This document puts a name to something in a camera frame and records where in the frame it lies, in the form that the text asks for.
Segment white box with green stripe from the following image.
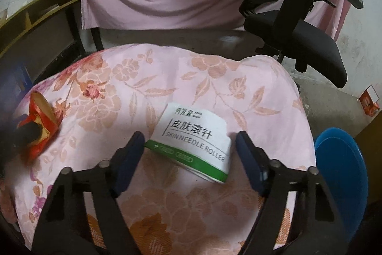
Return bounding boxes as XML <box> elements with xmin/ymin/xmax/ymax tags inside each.
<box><xmin>144</xmin><ymin>102</ymin><xmax>232</xmax><ymax>184</ymax></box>

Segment red snack wrapper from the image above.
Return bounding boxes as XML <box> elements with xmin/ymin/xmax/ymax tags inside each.
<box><xmin>16</xmin><ymin>91</ymin><xmax>61</xmax><ymax>160</ymax></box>

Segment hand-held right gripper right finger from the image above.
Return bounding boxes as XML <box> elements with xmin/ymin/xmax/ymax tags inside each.
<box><xmin>235</xmin><ymin>131</ymin><xmax>350</xmax><ymax>255</ymax></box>

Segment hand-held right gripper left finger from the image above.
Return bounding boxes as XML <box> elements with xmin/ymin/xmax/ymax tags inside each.
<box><xmin>31</xmin><ymin>131</ymin><xmax>147</xmax><ymax>255</ymax></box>

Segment pink floral tablecloth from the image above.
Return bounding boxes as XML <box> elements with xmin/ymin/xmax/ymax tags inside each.
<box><xmin>0</xmin><ymin>44</ymin><xmax>317</xmax><ymax>254</ymax></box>

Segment black office chair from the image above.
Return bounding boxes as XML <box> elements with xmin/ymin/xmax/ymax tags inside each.
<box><xmin>239</xmin><ymin>0</ymin><xmax>365</xmax><ymax>90</ymax></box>

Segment blue folders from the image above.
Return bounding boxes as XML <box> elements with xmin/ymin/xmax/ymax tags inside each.
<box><xmin>0</xmin><ymin>62</ymin><xmax>34</xmax><ymax>102</ymax></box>

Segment blue plastic bucket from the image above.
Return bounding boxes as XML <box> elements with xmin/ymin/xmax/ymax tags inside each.
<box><xmin>314</xmin><ymin>128</ymin><xmax>368</xmax><ymax>232</ymax></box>

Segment wooden shelf desk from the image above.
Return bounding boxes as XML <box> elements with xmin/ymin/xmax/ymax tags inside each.
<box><xmin>0</xmin><ymin>0</ymin><xmax>82</xmax><ymax>72</ymax></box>

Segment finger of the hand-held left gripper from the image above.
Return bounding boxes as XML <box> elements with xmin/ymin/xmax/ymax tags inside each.
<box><xmin>0</xmin><ymin>120</ymin><xmax>43</xmax><ymax>166</ymax></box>

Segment orange box on floor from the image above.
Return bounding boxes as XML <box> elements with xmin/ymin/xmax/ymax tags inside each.
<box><xmin>359</xmin><ymin>85</ymin><xmax>380</xmax><ymax>117</ymax></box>

